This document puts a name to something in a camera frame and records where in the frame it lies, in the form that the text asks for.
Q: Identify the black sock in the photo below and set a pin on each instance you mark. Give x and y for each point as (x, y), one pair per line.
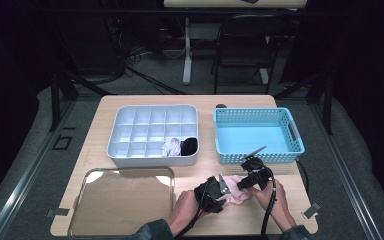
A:
(189, 146)

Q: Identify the black metal stand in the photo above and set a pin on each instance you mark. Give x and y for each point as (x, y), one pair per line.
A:
(327, 106)
(55, 100)

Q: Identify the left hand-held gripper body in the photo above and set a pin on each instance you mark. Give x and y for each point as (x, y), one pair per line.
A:
(210, 195)

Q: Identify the pink sock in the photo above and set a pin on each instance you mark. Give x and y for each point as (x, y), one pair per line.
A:
(238, 195)

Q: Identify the white compartment organizer box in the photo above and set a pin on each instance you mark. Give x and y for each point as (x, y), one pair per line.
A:
(146, 130)

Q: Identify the dark object on desk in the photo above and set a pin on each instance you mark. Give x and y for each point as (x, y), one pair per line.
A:
(250, 1)

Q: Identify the white desk leg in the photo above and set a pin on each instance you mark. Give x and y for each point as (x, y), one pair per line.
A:
(187, 60)

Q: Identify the black square tape outline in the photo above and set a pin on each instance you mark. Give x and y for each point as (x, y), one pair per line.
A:
(54, 143)

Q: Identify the small dark round object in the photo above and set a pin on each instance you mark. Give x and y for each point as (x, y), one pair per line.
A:
(220, 106)

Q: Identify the clear plastic box lid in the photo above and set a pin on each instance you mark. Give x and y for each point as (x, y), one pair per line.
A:
(113, 200)

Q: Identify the person's right hand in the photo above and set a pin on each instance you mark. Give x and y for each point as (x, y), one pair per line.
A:
(273, 200)

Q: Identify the white sock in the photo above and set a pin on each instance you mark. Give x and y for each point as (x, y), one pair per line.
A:
(171, 148)

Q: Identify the blue plastic basket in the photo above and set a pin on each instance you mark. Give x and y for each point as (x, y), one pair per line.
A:
(246, 118)

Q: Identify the person's left hand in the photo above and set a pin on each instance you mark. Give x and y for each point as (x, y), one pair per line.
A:
(183, 210)

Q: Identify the black folding chair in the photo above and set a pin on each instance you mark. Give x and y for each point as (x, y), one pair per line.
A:
(246, 43)

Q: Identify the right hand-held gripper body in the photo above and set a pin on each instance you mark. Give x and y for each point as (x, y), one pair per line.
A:
(258, 171)

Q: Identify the grey tape strip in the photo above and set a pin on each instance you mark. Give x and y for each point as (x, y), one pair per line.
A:
(57, 212)
(311, 210)

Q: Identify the metal floor rail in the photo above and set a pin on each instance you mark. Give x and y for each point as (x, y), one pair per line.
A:
(23, 180)
(346, 173)

